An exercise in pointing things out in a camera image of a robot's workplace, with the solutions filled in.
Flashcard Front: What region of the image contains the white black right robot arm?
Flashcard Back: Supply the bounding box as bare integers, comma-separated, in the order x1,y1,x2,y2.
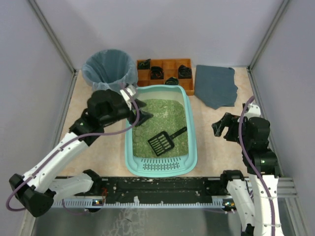
212,113,284,236

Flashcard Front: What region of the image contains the blue-grey folded cloth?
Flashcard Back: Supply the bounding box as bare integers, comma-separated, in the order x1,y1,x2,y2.
194,65,238,110

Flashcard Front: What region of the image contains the orange compartment tray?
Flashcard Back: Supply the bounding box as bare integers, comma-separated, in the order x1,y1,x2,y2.
136,58,194,96

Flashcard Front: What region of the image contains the black trash bin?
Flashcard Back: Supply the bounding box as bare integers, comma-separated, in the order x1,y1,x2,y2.
92,83,118,91

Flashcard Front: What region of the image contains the blue plastic bin liner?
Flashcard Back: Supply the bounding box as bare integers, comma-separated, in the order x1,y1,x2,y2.
82,49,138,92

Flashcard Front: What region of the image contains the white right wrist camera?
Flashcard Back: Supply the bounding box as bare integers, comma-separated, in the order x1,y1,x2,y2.
244,103,261,119

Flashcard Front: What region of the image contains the black litter scoop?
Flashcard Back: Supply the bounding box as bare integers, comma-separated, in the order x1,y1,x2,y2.
148,126,187,156

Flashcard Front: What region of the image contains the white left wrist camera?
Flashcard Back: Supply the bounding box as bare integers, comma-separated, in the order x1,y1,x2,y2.
120,85,137,110

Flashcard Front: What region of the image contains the green cat litter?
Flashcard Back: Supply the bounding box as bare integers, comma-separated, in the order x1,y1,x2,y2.
132,99,187,158

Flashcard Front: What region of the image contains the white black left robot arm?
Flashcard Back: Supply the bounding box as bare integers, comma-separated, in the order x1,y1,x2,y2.
6,85,152,217

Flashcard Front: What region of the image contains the teal plastic litter box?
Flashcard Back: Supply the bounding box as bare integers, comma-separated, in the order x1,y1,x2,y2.
125,85,198,177

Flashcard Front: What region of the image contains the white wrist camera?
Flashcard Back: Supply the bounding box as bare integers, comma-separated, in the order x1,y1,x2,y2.
244,103,261,119
120,85,137,110

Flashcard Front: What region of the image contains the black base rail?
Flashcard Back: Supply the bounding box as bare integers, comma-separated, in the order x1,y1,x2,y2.
76,177,229,204

